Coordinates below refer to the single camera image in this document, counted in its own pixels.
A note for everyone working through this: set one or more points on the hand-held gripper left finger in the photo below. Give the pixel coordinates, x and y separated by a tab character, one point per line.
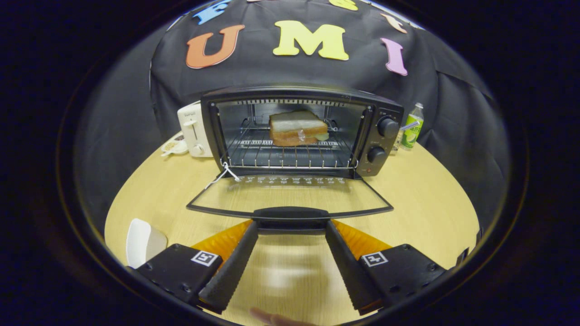
229	274

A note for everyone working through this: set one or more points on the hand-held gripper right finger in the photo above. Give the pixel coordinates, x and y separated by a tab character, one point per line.
351	271

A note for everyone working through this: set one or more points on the toast sandwich with lettuce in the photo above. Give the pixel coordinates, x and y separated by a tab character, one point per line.
294	124

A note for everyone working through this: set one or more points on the black toaster oven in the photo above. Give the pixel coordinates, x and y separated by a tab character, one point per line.
380	113

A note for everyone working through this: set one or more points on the white pop-up toaster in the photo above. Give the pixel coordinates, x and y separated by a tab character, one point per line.
192	131

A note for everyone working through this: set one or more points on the white plate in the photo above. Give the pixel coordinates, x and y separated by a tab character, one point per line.
140	240

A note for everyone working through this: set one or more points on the small white snack dish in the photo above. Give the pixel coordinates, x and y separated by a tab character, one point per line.
174	146

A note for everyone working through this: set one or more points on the green drink bottle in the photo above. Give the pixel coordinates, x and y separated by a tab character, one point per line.
412	131

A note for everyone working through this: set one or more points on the black backdrop cloth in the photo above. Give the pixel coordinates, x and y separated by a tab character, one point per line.
281	72

